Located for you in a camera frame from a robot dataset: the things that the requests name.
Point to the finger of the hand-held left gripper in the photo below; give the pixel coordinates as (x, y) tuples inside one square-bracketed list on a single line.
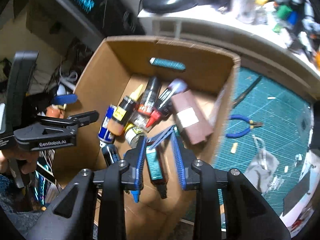
[(65, 99), (82, 118)]

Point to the black bottle red nozzle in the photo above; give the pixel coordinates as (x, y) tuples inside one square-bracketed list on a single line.
[(165, 100)]

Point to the black bottle red label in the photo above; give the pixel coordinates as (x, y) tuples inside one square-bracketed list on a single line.
[(150, 95)]

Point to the brown box white label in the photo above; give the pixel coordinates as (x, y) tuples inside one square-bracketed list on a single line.
[(190, 120)]

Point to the black square sheet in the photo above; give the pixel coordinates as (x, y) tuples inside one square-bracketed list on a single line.
[(297, 192)]

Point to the black computer case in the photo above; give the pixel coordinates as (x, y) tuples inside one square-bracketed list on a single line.
[(75, 2)]

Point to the black bottle yellow nozzle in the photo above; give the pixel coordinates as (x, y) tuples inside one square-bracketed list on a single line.
[(122, 115)]

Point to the black bottle teal label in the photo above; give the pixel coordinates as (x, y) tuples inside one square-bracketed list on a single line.
[(156, 167)]

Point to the glass jar yellow cap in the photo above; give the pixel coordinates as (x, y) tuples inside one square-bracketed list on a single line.
[(132, 135)]

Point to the orange brown toy model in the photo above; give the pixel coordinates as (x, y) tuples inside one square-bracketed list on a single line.
[(53, 111)]

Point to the clear plastic bag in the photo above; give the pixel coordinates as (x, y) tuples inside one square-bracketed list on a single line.
[(262, 165)]

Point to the black device teal lights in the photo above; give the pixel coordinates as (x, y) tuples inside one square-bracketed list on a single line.
[(41, 182)]

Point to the black bottle blue label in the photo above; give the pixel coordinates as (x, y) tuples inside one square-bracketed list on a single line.
[(111, 155)]

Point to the printed cardboard box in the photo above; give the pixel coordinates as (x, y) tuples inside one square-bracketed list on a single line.
[(120, 55)]

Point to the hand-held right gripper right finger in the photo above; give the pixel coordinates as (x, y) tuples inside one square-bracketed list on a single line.
[(180, 165)]

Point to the dark thin tool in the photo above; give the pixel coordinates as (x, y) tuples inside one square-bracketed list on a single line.
[(246, 92)]

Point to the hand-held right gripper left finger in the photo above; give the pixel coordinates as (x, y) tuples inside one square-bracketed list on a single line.
[(140, 160)]

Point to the person's left hand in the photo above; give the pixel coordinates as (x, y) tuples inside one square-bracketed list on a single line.
[(25, 160)]

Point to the person's left forearm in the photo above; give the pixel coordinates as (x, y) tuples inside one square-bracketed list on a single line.
[(7, 187)]

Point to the white blue robot model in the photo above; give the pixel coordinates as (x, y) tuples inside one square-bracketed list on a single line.
[(297, 2)]

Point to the white desktop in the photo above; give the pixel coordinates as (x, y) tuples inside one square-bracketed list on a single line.
[(303, 205)]

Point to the white shelf riser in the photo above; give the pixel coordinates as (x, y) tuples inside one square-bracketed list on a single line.
[(200, 17)]

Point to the green cutting mat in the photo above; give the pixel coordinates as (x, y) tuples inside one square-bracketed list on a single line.
[(275, 120)]

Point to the blue white spray can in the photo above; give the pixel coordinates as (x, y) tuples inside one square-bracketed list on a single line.
[(105, 130)]

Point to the clear glass cup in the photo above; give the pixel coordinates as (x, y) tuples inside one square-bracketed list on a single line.
[(245, 5)]

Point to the small beige scrap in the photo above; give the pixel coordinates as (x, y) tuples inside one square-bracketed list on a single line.
[(235, 147)]

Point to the green cap bottle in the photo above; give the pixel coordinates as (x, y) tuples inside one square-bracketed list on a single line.
[(283, 12)]

